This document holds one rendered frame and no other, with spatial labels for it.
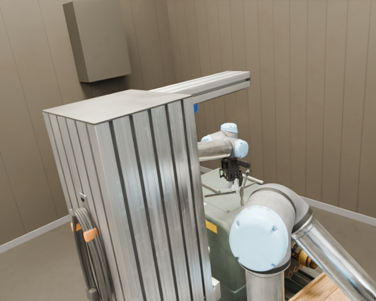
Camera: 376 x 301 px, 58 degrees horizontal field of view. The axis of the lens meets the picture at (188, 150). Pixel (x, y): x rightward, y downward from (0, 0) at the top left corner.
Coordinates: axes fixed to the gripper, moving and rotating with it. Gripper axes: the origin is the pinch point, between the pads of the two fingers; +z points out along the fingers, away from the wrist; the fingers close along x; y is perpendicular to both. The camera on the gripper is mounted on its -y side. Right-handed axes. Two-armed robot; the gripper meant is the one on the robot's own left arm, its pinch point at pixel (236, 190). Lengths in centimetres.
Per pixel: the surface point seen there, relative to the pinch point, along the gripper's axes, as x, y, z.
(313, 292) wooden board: 37, -13, 49
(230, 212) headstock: -1.4, 4.0, 11.7
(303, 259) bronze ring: 33.9, -8.3, 27.7
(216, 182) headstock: -33.6, -15.3, 11.6
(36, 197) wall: -295, 49, 91
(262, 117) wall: -166, -206, 35
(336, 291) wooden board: 44, -22, 49
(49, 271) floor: -211, 68, 138
